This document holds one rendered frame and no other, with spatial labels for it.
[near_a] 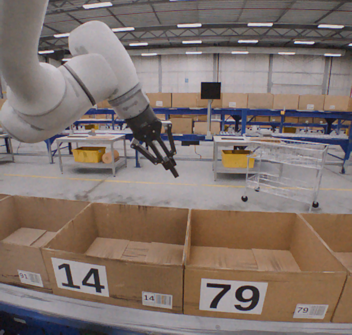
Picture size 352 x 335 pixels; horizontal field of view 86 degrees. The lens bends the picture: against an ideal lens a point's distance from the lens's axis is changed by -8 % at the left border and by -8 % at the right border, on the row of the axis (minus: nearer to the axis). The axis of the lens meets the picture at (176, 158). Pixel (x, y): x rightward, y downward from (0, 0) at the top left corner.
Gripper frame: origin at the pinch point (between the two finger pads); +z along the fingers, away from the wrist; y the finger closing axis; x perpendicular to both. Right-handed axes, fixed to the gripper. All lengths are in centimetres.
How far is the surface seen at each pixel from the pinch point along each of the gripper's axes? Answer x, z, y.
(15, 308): -19, 4, -58
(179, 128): 369, 179, 21
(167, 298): -26.6, 17.4, -16.5
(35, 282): -14, 4, -52
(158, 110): 417, 132, -1
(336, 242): -22, 53, 40
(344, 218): -19, 45, 46
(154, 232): 2.6, 25.6, -20.1
